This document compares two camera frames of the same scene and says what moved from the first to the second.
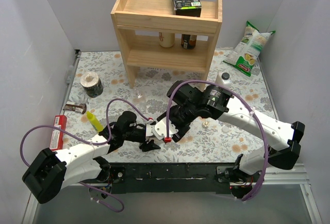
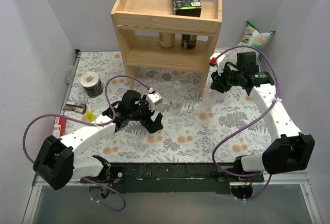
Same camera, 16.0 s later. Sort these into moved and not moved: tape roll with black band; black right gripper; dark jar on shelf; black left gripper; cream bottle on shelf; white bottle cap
Moved: black right gripper; black left gripper
Not moved: dark jar on shelf; white bottle cap; cream bottle on shelf; tape roll with black band
